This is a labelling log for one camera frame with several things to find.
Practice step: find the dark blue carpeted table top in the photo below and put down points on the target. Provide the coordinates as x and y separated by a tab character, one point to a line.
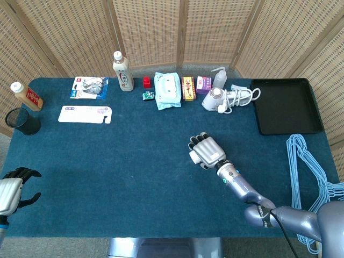
134	161

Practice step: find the black mesh pen cup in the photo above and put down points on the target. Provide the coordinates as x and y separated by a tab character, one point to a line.
27	125

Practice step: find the white hair dryer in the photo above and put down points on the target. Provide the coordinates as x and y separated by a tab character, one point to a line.
212	100

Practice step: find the yellow red carton box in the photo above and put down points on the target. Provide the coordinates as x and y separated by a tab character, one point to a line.
188	88

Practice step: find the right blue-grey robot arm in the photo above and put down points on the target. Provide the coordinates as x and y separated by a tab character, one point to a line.
242	185

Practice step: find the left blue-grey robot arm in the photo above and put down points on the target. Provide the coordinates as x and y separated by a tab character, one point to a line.
2	228

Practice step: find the black plastic tray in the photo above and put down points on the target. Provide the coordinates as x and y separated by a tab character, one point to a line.
287	107

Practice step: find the woven bamboo folding screen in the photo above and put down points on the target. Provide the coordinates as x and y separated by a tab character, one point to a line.
147	27

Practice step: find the purple white carton box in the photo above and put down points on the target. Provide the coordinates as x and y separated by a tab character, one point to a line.
203	85

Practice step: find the blue-grey robot torso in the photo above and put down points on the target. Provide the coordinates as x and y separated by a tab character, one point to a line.
161	248

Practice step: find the red small cube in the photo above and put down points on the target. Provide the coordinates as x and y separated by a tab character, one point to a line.
146	83

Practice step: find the small green packet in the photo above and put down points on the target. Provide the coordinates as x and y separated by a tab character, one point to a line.
147	96

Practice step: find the milk tea bottle white cap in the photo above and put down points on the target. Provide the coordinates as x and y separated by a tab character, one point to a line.
123	78

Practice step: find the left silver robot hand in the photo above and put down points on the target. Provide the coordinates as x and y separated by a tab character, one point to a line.
8	193

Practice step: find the white flat card package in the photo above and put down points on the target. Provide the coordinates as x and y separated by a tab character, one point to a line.
80	114

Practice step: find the brown bottle red label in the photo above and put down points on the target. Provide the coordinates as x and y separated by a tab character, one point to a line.
29	96

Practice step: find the tape rolls blister pack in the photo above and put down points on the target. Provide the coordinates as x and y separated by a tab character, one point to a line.
90	87

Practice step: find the clear squeeze wash bottle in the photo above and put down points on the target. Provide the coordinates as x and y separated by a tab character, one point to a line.
220	79

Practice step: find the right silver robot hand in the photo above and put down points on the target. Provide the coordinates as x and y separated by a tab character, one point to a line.
209	150

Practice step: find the light blue wet wipes pack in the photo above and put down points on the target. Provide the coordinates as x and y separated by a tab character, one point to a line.
168	91

